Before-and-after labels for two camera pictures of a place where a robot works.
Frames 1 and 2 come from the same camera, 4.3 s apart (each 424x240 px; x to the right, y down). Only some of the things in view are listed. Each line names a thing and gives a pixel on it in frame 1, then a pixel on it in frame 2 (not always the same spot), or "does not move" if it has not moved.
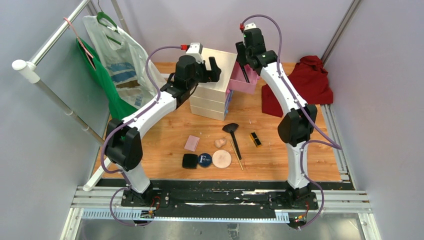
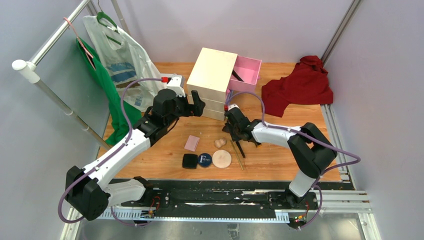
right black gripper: (241, 51) → (237, 138)
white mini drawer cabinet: (212, 99) does not move
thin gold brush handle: (236, 155) does not move
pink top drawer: (238, 82) does not move
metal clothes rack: (27, 70) does not move
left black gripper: (212, 76) → (195, 109)
